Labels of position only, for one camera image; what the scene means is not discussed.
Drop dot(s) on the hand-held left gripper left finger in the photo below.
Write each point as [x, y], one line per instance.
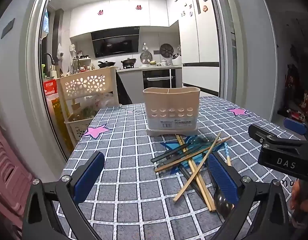
[90, 177]

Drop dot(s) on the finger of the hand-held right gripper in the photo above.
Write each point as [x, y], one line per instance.
[295, 126]
[259, 131]

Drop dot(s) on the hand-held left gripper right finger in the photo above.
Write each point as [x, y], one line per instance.
[222, 177]

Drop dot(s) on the blue patterned chopstick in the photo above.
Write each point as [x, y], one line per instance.
[227, 155]

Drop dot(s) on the brown wooden chopstick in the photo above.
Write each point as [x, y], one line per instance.
[169, 165]

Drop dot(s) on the beige plastic utensil holder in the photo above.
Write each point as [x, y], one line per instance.
[169, 100]

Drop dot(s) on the person's right hand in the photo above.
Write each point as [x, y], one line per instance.
[302, 195]

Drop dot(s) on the pink star sticker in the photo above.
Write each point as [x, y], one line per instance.
[95, 131]
[237, 111]

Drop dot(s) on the red festive decorations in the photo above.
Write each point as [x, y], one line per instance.
[307, 100]

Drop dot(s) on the grey checked tablecloth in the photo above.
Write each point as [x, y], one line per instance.
[134, 180]

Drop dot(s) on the yellow cooking oil bottle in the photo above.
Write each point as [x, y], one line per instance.
[57, 112]

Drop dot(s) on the clear plastic bag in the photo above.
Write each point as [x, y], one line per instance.
[106, 101]

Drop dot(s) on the pink plastic stool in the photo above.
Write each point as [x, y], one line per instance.
[9, 170]

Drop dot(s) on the beige flower-cutout storage trolley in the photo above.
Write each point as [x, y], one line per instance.
[113, 85]

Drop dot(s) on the red plastic basket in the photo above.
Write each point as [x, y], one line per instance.
[49, 88]

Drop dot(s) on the white refrigerator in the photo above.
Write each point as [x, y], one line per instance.
[206, 37]

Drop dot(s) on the white rice cooker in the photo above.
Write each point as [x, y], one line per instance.
[177, 60]

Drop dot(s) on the black built-in oven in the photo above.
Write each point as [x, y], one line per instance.
[157, 82]

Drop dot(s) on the dark cooking pot with lid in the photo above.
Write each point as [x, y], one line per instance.
[129, 62]

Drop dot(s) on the black kitchen faucet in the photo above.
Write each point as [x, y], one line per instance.
[53, 61]

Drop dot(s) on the round grey steamer rack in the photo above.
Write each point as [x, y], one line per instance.
[167, 50]

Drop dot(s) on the white hanging plastic bag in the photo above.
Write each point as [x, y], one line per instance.
[60, 52]

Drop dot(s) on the round hanging plate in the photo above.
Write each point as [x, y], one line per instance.
[145, 57]

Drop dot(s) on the black range hood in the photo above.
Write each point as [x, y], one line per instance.
[116, 43]

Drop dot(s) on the white upper kitchen cabinets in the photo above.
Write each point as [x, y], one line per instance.
[119, 17]

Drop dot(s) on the red paper decal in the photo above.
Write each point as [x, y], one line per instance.
[138, 7]
[100, 12]

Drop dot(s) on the grey wall switch plate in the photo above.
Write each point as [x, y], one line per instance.
[7, 28]

